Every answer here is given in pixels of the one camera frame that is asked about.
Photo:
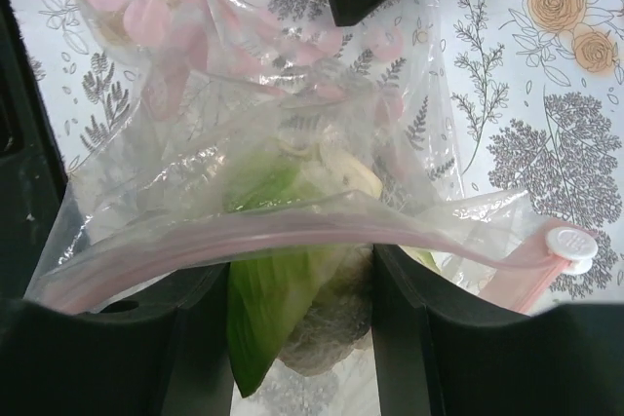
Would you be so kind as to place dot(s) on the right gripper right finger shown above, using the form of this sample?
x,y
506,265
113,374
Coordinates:
x,y
440,350

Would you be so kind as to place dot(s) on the white fake cauliflower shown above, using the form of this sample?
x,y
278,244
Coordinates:
x,y
305,305

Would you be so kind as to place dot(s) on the clear zip top bag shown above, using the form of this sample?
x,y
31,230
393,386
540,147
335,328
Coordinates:
x,y
263,134

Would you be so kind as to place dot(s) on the floral table mat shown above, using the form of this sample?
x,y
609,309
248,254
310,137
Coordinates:
x,y
495,94

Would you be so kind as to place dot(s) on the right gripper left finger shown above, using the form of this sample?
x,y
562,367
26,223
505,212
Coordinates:
x,y
161,351

